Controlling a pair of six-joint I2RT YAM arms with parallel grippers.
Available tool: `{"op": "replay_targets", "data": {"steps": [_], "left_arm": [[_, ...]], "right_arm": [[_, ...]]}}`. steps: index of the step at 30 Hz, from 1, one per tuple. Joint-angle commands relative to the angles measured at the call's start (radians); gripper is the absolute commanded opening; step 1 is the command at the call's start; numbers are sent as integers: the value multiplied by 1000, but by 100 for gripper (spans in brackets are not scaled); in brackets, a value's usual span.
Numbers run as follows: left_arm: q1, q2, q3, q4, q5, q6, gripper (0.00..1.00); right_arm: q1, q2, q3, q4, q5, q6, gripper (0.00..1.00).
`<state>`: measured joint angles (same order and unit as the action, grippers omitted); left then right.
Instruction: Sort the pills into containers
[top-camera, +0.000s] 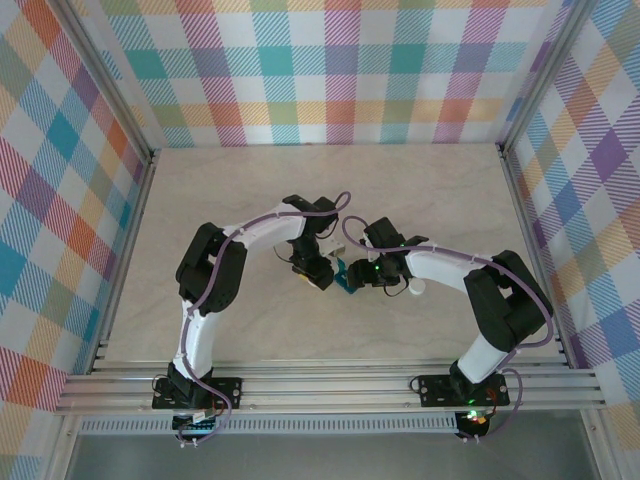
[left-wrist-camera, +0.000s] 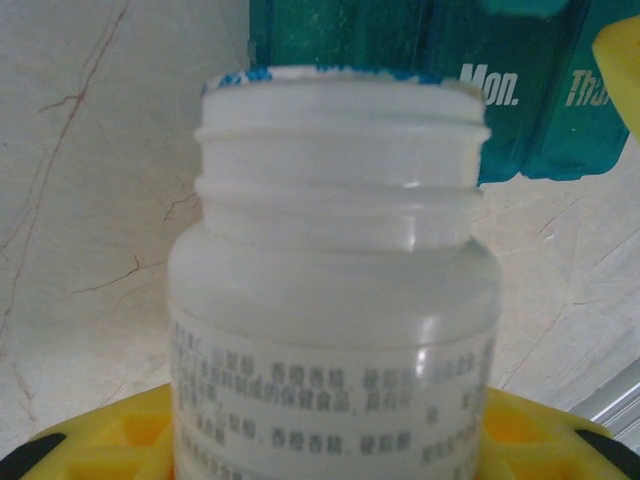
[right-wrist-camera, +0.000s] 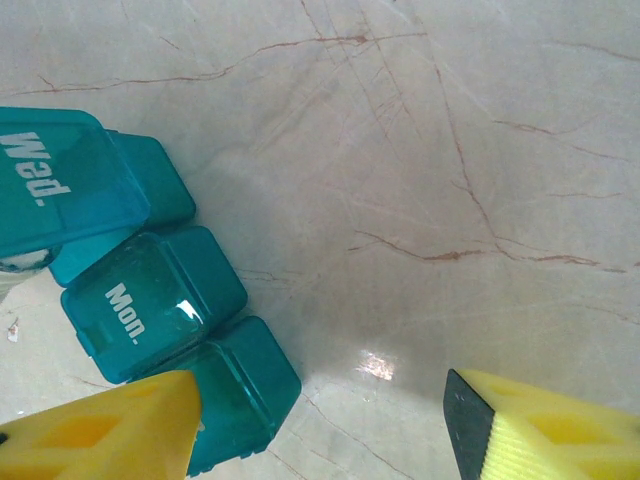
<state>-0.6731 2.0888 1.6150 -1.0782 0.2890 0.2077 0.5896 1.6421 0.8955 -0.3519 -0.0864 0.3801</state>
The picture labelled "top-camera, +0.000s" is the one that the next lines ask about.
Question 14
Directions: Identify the aluminium side rail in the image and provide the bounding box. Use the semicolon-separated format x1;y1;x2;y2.
495;142;584;374
87;147;164;376

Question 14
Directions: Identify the aluminium frame post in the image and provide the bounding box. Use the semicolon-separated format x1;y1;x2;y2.
582;407;619;480
494;0;599;154
58;0;162;164
47;414;84;480

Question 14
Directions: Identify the small electronics board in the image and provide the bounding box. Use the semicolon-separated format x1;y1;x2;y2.
454;407;491;441
172;409;224;449

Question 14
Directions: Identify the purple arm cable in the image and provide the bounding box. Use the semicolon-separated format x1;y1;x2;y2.
177;191;352;446
341;214;555;444

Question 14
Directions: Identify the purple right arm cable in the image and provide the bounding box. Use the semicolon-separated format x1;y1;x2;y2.
341;214;555;444

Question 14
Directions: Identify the teal weekly pill organizer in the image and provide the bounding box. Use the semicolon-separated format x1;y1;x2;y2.
332;257;364;296

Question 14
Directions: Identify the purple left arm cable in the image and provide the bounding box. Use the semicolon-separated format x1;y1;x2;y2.
177;191;352;446

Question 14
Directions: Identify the grey slotted cable duct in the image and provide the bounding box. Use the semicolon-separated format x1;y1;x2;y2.
78;412;460;437

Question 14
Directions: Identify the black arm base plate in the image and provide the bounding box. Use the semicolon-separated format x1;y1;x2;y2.
151;375;245;411
416;373;512;409

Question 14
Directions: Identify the long aluminium mounting rail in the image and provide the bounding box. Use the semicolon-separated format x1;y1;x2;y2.
53;368;609;415

